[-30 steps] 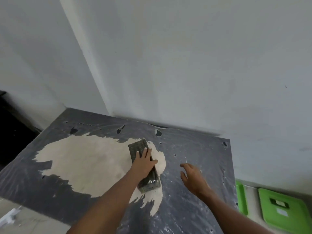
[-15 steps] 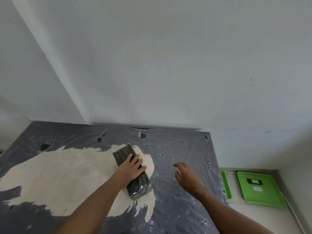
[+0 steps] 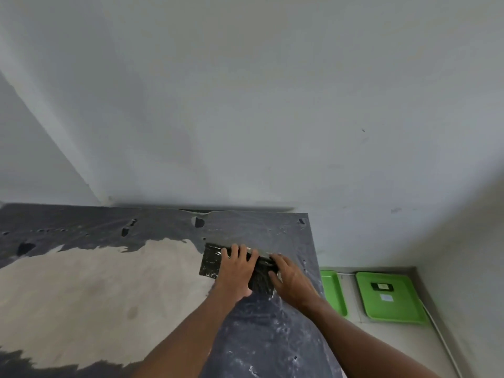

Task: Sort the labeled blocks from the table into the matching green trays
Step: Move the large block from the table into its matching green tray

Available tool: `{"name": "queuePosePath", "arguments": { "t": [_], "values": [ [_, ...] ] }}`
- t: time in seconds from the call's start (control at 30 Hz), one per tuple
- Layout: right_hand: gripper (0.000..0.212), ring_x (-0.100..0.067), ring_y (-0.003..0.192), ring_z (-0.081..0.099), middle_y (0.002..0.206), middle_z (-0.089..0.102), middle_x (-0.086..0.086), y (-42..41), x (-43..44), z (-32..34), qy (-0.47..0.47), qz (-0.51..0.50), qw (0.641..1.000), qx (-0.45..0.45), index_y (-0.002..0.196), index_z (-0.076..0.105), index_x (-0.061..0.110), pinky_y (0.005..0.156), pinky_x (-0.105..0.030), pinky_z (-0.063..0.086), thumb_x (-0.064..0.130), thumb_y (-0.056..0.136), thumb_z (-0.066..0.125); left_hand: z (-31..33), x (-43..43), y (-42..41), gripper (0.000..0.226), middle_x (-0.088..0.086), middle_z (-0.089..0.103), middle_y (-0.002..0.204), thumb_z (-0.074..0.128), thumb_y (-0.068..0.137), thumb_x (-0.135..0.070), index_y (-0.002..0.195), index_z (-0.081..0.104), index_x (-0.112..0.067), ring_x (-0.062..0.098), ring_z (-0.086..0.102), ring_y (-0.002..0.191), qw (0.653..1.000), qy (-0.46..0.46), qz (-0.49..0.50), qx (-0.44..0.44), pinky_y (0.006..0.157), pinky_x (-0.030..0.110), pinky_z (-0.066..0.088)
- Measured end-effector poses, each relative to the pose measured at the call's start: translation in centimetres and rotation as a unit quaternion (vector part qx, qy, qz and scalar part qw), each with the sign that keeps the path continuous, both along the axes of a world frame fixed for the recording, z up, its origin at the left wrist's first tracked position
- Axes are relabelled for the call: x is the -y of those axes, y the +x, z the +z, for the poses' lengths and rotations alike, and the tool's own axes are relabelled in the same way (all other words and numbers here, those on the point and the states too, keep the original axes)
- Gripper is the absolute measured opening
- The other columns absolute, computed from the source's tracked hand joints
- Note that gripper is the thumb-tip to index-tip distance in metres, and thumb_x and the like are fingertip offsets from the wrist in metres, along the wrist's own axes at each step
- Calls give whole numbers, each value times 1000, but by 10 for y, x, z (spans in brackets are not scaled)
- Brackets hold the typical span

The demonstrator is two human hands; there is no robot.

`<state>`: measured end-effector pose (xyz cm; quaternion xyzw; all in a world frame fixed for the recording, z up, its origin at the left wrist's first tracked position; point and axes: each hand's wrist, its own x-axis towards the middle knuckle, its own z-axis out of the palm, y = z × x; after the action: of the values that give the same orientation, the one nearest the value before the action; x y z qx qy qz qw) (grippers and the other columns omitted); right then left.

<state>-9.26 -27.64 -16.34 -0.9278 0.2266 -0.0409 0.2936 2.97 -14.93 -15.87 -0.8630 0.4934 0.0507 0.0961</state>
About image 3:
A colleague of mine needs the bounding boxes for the black plastic packet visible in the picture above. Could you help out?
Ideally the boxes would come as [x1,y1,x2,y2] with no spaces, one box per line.
[199,243,282,298]

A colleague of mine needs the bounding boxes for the person's left hand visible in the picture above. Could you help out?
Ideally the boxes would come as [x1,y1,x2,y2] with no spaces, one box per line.
[214,243,260,299]

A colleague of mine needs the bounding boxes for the person's left forearm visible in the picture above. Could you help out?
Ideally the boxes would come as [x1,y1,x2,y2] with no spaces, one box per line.
[129,286,242,378]

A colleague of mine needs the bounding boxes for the white cable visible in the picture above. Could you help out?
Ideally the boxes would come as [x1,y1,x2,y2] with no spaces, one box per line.
[422,305,463,378]

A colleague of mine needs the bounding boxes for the narrow green plastic tray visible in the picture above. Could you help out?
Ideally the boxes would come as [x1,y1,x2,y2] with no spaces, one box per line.
[320,270,349,318]

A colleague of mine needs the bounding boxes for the person's right forearm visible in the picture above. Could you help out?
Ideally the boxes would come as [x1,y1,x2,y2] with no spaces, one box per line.
[301,297,443,378]

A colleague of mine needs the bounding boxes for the wide green plastic tray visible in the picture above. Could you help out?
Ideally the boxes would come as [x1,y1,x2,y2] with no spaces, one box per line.
[355,271,428,325]

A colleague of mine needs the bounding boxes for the person's right hand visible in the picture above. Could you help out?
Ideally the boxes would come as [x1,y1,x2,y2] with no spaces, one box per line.
[268,254,322,311]

